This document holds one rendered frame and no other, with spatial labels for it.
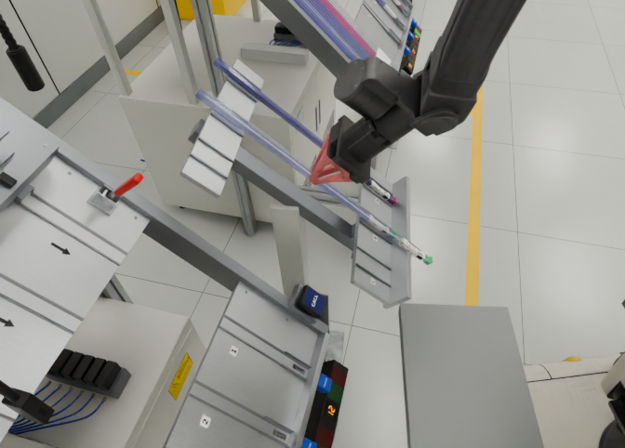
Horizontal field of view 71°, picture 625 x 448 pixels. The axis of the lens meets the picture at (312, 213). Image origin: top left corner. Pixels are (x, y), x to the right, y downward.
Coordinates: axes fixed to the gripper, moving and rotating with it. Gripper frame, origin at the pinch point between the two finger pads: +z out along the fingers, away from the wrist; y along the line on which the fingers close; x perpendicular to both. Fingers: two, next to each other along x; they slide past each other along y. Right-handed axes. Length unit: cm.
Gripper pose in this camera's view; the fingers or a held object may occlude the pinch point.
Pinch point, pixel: (315, 176)
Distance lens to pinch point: 72.1
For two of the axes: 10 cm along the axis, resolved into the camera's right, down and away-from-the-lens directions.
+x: 7.4, 5.1, 4.3
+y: -1.2, 7.3, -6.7
